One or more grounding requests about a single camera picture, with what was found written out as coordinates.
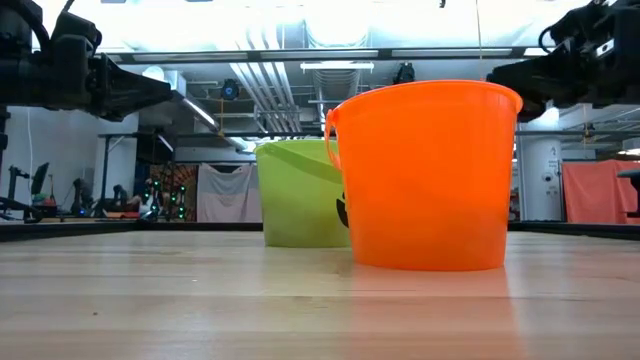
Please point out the green plastic halloween bucket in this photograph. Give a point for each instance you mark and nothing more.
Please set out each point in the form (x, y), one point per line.
(295, 200)

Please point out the black hanging camera blue lens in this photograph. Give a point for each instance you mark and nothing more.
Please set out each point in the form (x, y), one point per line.
(230, 90)

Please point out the black overhead frame beam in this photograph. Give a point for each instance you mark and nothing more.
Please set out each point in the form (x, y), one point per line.
(320, 54)

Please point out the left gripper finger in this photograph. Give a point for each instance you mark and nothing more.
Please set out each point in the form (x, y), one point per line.
(130, 92)

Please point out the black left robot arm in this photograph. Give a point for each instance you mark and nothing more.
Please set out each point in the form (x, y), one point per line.
(20, 75)

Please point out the white round pillar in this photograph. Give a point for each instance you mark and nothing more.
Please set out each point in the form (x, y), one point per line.
(542, 175)

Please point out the black aluminium table frame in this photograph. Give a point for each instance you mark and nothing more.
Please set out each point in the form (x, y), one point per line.
(75, 231)

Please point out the black monitor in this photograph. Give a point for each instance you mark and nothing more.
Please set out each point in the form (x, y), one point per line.
(39, 178)

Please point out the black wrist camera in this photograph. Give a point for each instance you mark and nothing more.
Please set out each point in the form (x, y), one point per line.
(75, 30)
(580, 25)

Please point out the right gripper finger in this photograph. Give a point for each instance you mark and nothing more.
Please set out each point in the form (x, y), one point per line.
(535, 77)
(531, 112)

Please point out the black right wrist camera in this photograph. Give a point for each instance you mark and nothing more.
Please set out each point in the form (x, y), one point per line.
(580, 25)

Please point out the white hanging cloth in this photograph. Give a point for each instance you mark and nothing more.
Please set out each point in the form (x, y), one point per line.
(227, 192)

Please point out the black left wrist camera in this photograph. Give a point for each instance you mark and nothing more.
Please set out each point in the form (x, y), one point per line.
(75, 30)

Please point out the orange plastic halloween bucket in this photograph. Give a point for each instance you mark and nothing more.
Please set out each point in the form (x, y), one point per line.
(425, 190)

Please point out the orange hanging cloth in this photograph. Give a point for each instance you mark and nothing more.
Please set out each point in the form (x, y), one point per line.
(597, 192)

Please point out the black hanging device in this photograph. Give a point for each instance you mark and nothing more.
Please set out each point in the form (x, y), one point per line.
(404, 73)

